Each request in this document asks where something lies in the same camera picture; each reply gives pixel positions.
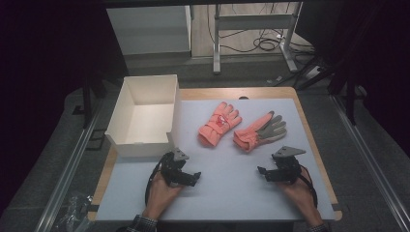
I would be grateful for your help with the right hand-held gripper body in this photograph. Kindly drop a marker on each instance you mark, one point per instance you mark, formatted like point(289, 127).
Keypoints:
point(288, 167)

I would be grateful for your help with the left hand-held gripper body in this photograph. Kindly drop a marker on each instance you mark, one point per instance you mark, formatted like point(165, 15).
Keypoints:
point(170, 167)

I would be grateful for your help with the white cardboard box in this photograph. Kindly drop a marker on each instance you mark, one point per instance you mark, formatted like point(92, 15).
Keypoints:
point(148, 119)

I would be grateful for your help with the pink glove with cartoon print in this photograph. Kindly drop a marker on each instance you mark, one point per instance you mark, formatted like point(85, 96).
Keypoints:
point(219, 124)

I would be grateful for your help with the person's left hand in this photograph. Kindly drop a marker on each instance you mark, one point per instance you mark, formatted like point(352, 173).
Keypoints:
point(159, 196)

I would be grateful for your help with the person's right hand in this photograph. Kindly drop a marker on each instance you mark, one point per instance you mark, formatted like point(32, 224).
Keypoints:
point(301, 196)

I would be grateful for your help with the pale blue table mat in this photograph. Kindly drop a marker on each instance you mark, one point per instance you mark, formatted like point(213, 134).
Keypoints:
point(225, 193)

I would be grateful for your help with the pink glove with grey palm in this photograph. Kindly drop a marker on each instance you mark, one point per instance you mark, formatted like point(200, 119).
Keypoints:
point(257, 132)

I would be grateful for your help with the black metal stand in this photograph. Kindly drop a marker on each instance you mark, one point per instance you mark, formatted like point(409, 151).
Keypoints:
point(351, 103)
point(87, 100)

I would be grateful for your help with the white power strip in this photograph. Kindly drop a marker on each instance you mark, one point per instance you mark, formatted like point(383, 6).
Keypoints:
point(312, 72)

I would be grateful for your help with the clear plastic bag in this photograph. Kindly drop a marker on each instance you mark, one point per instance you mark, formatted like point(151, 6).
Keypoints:
point(75, 211)

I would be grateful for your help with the white cabinet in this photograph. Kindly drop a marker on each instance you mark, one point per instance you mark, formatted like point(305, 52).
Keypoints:
point(148, 29)

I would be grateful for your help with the aluminium rail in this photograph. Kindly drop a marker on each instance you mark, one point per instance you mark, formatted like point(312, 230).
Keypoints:
point(370, 161)
point(69, 170)

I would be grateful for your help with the grey metal desk frame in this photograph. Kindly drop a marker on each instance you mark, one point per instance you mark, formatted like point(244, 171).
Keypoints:
point(251, 22)

